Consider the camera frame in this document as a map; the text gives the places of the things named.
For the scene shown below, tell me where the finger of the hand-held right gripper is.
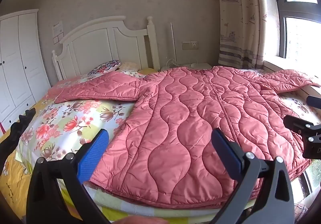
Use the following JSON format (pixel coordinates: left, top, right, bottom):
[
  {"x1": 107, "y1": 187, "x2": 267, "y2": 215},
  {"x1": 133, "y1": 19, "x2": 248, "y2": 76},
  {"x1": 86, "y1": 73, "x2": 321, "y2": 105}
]
[
  {"x1": 306, "y1": 96, "x2": 321, "y2": 108},
  {"x1": 283, "y1": 115, "x2": 316, "y2": 139}
]

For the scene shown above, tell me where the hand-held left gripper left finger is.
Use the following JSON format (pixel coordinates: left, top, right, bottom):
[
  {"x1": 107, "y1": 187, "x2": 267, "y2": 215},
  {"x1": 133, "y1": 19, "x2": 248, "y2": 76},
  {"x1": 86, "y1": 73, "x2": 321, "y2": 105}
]
[{"x1": 26, "y1": 128, "x2": 112, "y2": 224}]

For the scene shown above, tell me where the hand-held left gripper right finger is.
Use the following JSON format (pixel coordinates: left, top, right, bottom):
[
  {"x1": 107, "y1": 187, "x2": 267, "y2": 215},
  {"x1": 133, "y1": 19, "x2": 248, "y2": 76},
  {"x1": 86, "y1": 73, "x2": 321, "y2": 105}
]
[{"x1": 211, "y1": 128, "x2": 295, "y2": 224}]

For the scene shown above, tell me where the pink quilted jacket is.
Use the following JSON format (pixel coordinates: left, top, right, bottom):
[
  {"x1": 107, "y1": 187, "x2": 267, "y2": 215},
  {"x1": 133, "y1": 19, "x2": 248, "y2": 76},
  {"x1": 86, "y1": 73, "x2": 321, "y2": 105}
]
[{"x1": 54, "y1": 65, "x2": 320, "y2": 209}]

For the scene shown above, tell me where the floral bedspread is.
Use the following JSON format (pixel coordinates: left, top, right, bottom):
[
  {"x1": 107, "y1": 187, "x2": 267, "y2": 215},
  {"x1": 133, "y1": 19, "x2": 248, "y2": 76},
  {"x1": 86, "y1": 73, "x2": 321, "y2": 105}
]
[{"x1": 0, "y1": 67, "x2": 321, "y2": 224}]

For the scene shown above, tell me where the patterned purple pillow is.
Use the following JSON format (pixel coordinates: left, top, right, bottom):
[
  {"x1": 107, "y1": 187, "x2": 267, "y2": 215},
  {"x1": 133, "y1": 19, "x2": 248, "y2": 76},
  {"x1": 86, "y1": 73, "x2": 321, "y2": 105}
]
[{"x1": 88, "y1": 60, "x2": 122, "y2": 75}]

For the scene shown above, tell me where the white nightstand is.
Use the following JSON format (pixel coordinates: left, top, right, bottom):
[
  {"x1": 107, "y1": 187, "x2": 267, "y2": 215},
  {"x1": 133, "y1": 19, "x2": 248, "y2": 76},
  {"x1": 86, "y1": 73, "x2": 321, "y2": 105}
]
[{"x1": 160, "y1": 63, "x2": 212, "y2": 71}]

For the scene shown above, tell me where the cream pillow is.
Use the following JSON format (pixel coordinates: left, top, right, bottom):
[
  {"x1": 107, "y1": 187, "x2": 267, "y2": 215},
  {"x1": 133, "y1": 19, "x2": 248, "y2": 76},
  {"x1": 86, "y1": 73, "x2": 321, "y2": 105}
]
[{"x1": 119, "y1": 62, "x2": 139, "y2": 72}]

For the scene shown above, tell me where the yellow pillow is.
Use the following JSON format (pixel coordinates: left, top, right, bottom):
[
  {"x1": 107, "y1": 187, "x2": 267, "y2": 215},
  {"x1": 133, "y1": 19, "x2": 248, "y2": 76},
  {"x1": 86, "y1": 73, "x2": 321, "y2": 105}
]
[{"x1": 137, "y1": 68, "x2": 158, "y2": 75}]

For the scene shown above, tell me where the white wooden headboard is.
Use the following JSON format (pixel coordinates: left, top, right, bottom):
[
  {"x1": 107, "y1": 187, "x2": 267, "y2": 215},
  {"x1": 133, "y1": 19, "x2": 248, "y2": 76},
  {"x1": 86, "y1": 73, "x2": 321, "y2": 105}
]
[{"x1": 51, "y1": 15, "x2": 161, "y2": 81}]

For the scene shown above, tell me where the printed beige curtain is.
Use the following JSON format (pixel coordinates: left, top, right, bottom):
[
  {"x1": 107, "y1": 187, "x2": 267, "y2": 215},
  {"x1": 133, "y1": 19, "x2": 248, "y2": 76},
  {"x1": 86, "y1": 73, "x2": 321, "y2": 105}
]
[{"x1": 214, "y1": 0, "x2": 280, "y2": 70}]

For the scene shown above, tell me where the white wardrobe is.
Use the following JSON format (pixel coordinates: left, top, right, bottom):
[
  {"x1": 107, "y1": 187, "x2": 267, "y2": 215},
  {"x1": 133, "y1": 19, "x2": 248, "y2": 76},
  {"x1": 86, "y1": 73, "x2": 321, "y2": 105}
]
[{"x1": 0, "y1": 12, "x2": 52, "y2": 124}]

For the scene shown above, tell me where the thin metal lamp pole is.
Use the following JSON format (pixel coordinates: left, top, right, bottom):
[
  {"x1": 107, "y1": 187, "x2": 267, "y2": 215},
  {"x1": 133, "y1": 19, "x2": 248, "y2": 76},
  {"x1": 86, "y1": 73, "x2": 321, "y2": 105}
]
[{"x1": 170, "y1": 22, "x2": 176, "y2": 66}]

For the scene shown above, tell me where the window with dark frame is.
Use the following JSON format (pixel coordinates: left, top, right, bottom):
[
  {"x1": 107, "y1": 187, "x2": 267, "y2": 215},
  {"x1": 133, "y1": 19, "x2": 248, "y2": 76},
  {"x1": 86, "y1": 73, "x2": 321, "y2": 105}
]
[{"x1": 266, "y1": 0, "x2": 321, "y2": 64}]

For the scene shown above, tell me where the wall socket panel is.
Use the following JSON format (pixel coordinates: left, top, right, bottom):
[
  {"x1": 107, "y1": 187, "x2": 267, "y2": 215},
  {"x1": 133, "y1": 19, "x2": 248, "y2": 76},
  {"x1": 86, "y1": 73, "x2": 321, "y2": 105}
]
[{"x1": 182, "y1": 41, "x2": 199, "y2": 50}]

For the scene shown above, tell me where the paper sheet on wall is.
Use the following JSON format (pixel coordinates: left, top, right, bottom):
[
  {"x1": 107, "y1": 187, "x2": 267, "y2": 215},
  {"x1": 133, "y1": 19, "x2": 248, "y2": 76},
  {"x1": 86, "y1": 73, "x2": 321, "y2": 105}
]
[{"x1": 52, "y1": 21, "x2": 64, "y2": 44}]

